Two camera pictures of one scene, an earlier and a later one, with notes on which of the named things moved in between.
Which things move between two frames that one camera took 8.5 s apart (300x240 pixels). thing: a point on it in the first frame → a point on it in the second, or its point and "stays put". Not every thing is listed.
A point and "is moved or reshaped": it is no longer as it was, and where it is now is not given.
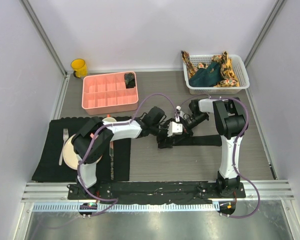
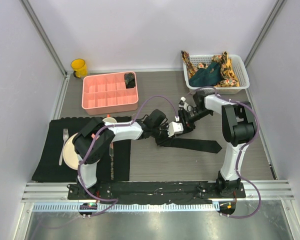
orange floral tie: (190, 67) stays put
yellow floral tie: (228, 77) stays put
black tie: (207, 140) is moved or reshaped
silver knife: (111, 150) stays put
